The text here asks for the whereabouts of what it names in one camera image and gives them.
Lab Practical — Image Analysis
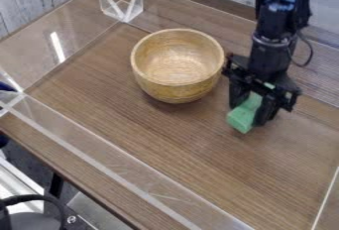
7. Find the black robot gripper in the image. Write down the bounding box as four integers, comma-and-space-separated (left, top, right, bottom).
222, 54, 302, 126

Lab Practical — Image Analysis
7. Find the green rectangular block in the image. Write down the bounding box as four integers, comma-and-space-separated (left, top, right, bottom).
227, 83, 275, 134

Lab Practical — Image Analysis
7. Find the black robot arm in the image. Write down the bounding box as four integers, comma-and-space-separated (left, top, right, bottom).
223, 0, 311, 127

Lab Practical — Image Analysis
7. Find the brown wooden bowl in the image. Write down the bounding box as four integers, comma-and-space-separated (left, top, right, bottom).
129, 28, 226, 104

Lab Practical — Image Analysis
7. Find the clear acrylic front barrier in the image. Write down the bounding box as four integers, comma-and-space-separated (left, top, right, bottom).
0, 66, 254, 230

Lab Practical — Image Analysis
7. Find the black table leg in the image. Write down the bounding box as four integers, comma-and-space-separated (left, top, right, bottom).
49, 173, 65, 198

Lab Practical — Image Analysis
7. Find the clear acrylic corner bracket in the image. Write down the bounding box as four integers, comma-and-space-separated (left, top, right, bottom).
99, 0, 143, 23

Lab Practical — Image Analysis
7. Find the grey metal base plate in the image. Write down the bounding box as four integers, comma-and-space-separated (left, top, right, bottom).
44, 197, 100, 230

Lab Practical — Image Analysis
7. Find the black cable loop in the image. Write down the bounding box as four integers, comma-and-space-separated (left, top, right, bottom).
0, 193, 68, 230

